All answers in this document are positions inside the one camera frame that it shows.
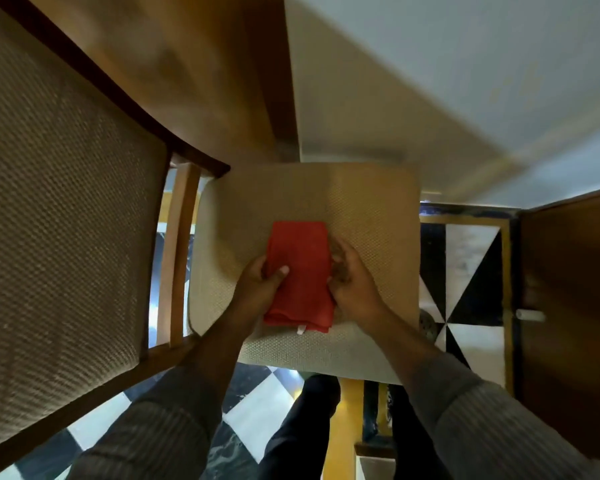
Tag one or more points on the person's left hand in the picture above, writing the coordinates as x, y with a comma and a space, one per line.
252, 293

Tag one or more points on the person's right hand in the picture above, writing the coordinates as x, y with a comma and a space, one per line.
355, 289

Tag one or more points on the person's right fingers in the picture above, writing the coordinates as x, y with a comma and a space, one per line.
337, 262

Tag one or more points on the person's left thumb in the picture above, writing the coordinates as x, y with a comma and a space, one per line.
279, 275

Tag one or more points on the red cloth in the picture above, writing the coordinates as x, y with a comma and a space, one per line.
302, 274

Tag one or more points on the person's right forearm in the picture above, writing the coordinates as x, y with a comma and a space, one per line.
455, 399

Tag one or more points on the person's left forearm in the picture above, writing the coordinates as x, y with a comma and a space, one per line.
180, 389

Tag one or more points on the wooden chair with beige upholstery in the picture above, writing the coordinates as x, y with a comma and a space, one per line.
130, 234

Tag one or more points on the person's legs in dark trousers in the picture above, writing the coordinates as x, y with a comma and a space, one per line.
340, 429

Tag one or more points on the white door stopper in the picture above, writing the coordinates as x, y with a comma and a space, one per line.
530, 315

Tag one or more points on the wooden door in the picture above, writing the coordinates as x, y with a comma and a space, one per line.
570, 319

